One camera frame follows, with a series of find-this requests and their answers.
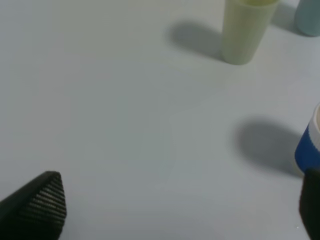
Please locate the pale yellow-green plastic cup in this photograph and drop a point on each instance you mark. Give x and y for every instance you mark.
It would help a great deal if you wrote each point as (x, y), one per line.
(244, 25)

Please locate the blue and white cup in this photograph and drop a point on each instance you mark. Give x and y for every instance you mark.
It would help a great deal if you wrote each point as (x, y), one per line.
(307, 153)

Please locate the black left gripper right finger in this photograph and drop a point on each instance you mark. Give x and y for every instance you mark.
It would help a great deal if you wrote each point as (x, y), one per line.
(309, 203)

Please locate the teal plastic cup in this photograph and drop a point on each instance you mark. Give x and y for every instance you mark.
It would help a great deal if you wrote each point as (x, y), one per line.
(307, 17)

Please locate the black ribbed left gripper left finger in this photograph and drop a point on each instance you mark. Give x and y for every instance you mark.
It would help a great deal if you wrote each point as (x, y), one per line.
(36, 211)

